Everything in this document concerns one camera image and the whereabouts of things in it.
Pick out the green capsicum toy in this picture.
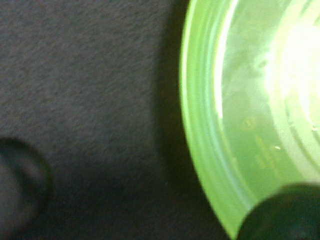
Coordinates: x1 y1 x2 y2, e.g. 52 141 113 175
237 183 320 240

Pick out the green plastic plate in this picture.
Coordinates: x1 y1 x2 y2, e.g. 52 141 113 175
179 0 320 240

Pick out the black tablecloth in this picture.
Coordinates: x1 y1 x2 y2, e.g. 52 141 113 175
0 0 227 240

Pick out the metal spoon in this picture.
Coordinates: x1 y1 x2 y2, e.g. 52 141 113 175
0 138 53 232

